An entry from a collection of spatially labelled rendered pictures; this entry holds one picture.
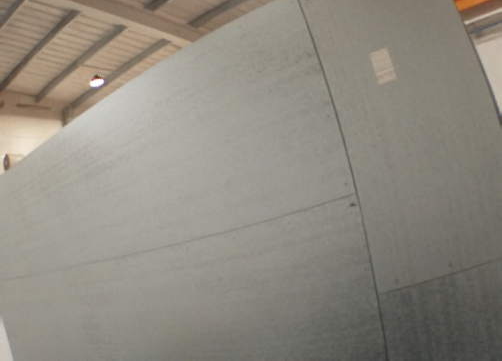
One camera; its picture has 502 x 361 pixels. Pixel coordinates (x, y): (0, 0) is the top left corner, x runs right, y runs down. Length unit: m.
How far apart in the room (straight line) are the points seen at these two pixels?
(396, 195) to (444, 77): 0.30
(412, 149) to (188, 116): 0.65
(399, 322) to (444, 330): 0.12
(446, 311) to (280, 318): 0.46
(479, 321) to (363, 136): 0.55
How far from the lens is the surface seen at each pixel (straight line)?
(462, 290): 1.09
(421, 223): 1.09
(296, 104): 1.22
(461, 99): 1.08
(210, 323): 1.42
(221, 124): 1.34
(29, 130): 13.01
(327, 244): 1.17
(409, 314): 1.13
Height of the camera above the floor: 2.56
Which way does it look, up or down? 12 degrees up
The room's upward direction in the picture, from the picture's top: 13 degrees counter-clockwise
